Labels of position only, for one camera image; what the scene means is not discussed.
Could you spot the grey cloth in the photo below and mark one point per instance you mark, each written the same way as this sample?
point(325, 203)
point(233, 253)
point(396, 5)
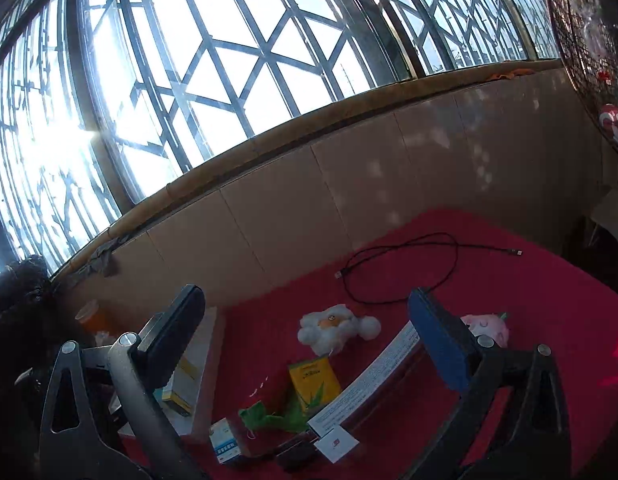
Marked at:
point(104, 260)

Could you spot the green wrapper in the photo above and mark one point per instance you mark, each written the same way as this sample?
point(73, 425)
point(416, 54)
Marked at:
point(259, 415)

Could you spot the yellow tissue pack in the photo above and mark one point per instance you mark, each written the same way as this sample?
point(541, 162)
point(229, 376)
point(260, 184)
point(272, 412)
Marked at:
point(314, 385)

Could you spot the small blue white box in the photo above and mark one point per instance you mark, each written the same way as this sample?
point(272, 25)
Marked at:
point(225, 442)

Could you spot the black bag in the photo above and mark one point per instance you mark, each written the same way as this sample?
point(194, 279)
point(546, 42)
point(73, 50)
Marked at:
point(19, 290)

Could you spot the orange cloth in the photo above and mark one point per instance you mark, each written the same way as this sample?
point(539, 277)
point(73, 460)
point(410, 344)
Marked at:
point(509, 74)

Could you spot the yellow white box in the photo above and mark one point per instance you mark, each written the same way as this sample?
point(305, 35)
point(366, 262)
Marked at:
point(181, 390)

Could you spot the long white printed box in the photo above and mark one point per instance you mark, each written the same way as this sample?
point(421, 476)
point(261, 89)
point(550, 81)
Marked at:
point(369, 385)

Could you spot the orange bottle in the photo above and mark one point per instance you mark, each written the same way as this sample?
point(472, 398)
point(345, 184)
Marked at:
point(96, 322)

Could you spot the white plush toy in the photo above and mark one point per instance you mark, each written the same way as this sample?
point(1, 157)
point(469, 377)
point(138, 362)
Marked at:
point(329, 330)

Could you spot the white card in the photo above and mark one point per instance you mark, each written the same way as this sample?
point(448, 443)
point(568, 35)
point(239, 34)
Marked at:
point(336, 442)

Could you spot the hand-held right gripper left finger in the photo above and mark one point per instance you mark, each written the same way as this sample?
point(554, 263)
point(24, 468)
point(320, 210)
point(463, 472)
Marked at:
point(171, 330)

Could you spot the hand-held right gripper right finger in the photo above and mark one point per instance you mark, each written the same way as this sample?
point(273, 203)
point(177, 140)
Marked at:
point(436, 340)

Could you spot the black charger plug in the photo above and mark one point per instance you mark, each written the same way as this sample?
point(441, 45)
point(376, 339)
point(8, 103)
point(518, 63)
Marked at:
point(296, 455)

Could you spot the white tray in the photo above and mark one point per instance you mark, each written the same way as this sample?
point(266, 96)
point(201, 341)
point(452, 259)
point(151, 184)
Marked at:
point(209, 350)

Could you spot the red white ornament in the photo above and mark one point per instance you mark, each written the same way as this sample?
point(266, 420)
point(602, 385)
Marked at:
point(611, 122)

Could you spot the pink plush toy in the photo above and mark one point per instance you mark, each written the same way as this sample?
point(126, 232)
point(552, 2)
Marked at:
point(489, 327)

